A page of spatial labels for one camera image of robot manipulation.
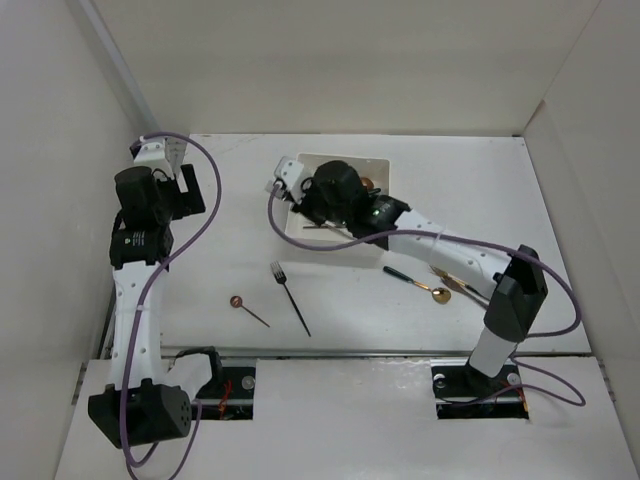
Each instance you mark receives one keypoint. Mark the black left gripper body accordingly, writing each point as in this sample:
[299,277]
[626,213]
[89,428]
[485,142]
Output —
[175,204]

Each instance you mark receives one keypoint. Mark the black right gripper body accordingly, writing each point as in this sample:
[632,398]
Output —
[314,207]

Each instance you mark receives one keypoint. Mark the large copper spoon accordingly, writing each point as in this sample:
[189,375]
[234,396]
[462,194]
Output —
[367,183]

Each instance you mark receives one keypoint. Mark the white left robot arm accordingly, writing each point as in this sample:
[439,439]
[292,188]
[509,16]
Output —
[145,402]

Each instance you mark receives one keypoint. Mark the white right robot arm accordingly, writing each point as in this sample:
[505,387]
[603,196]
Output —
[514,285]

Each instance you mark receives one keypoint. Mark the white far plastic container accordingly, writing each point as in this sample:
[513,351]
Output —
[376,170]

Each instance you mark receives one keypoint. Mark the white plastic container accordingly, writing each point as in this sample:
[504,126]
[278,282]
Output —
[376,170]
[360,256]

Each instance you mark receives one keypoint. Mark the white near plastic container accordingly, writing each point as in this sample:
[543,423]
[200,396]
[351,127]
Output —
[360,256]

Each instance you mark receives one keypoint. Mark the black fork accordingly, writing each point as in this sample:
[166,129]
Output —
[281,279]

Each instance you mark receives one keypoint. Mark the small copper spoon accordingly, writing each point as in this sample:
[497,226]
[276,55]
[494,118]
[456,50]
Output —
[237,303]

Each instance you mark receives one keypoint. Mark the copper knife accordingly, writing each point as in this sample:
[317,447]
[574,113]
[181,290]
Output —
[454,287]

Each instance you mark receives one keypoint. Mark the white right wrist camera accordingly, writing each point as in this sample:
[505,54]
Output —
[288,179]

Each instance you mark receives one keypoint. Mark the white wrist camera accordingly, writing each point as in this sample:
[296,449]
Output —
[288,179]
[160,158]

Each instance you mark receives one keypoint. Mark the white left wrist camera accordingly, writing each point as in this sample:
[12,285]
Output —
[160,158]

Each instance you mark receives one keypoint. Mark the gold fork green handle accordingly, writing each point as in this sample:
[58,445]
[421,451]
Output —
[446,276]

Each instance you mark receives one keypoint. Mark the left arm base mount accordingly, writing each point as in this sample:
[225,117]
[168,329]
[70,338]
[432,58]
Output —
[225,390]

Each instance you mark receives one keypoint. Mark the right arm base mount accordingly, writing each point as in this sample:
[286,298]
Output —
[462,393]

